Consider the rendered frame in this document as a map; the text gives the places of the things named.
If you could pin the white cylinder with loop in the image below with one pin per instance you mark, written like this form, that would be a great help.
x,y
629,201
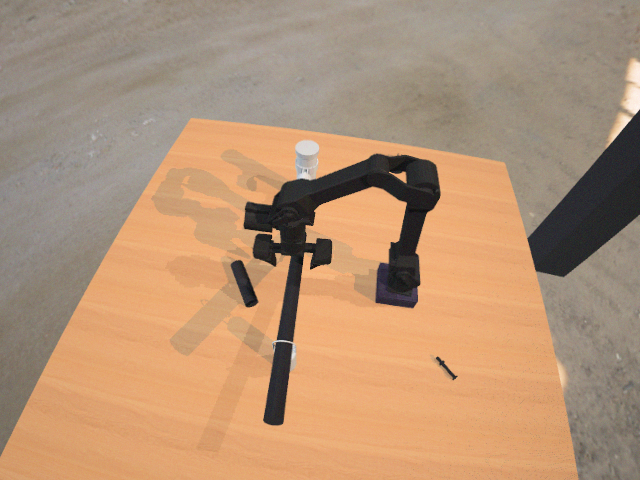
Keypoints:
x,y
294,355

